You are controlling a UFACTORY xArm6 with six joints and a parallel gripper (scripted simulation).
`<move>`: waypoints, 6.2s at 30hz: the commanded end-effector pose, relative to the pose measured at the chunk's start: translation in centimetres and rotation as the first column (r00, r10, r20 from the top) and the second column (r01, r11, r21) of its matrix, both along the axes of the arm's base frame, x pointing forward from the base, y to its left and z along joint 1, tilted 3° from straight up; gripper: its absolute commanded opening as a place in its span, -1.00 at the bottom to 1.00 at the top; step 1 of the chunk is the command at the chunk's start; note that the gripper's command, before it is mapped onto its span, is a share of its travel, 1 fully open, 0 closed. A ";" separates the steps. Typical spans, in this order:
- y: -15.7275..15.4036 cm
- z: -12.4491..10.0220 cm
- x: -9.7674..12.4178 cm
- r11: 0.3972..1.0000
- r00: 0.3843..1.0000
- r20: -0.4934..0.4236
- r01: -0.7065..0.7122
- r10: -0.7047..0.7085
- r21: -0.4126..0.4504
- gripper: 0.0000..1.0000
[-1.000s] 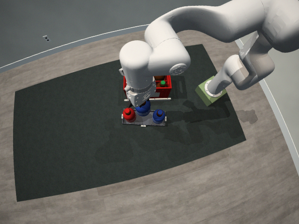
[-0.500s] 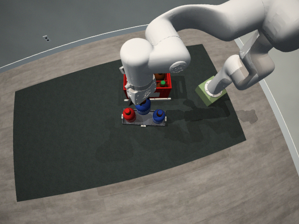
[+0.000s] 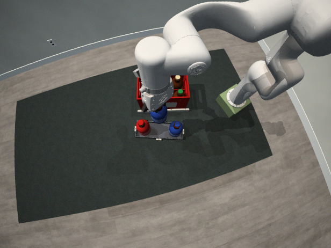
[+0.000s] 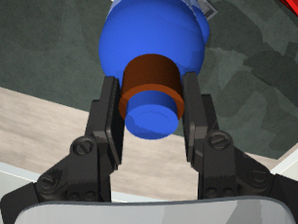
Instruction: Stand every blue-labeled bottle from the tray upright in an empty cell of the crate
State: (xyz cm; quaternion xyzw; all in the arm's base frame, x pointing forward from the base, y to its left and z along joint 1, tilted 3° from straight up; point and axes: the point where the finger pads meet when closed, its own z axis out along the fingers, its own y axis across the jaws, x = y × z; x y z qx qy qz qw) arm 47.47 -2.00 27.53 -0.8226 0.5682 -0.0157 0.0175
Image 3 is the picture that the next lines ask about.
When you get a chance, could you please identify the red bottle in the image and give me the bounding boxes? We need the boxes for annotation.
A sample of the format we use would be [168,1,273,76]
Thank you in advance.
[136,119,151,136]

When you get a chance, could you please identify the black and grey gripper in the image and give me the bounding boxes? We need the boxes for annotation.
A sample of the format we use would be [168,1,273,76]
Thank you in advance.
[141,77,174,113]

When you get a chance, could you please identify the blue bottle with brown band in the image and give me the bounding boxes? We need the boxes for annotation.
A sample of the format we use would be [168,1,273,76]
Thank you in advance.
[169,121,183,137]

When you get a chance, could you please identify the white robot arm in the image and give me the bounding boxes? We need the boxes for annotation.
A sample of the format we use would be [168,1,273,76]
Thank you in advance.
[133,0,331,108]

